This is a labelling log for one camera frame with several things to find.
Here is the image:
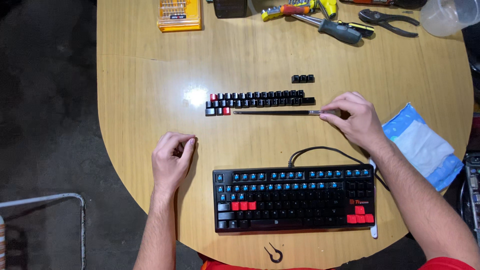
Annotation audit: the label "person's right hand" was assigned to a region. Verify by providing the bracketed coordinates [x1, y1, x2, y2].
[319, 92, 391, 153]

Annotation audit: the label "person's left hand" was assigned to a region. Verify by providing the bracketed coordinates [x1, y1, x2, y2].
[151, 131, 197, 192]

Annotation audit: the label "long black spacebar keycap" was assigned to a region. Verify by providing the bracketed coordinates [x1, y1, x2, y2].
[233, 110, 328, 116]

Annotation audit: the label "blue wet wipes packet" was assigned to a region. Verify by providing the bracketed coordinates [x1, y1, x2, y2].
[381, 102, 465, 192]

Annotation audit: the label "rows of removed keycaps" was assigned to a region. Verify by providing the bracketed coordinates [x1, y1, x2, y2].
[205, 90, 316, 117]

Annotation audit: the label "black pliers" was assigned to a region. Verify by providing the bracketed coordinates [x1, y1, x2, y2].
[358, 9, 421, 38]

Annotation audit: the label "black mechanical keyboard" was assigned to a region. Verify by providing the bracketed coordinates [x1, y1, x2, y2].
[212, 164, 376, 233]

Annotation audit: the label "white plastic stick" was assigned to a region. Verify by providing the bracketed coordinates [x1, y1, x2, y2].
[368, 157, 379, 239]

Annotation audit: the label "yellow red ratchet screwdriver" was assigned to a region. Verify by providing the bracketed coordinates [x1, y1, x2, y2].
[261, 0, 320, 22]

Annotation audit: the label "clear plastic container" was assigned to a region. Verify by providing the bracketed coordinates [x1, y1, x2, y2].
[419, 0, 474, 38]

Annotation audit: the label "computer hardware part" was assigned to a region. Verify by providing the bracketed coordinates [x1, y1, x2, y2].
[459, 151, 480, 242]

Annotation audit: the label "yellow screwdriver bit case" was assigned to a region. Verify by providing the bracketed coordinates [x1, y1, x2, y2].
[157, 0, 203, 33]

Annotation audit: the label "dark rectangular box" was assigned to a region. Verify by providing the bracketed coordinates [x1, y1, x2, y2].
[213, 0, 248, 19]

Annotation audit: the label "person's red shirt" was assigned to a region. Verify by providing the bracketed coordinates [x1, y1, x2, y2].
[198, 253, 480, 270]

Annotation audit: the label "black keyboard cable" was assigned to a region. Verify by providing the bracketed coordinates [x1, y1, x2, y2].
[287, 146, 391, 192]

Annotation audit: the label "grey handled screwdriver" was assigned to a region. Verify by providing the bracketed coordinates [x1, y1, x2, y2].
[291, 14, 363, 45]

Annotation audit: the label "black yellow handled screwdriver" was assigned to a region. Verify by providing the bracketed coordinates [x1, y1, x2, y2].
[337, 20, 375, 38]

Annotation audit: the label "metal chair frame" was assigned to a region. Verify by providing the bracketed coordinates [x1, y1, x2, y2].
[0, 193, 87, 270]

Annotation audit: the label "yellow handled tool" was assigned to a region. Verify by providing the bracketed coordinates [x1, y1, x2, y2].
[318, 0, 338, 20]

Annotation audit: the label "wire keycap puller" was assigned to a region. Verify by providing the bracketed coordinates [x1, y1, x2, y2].
[263, 242, 284, 264]

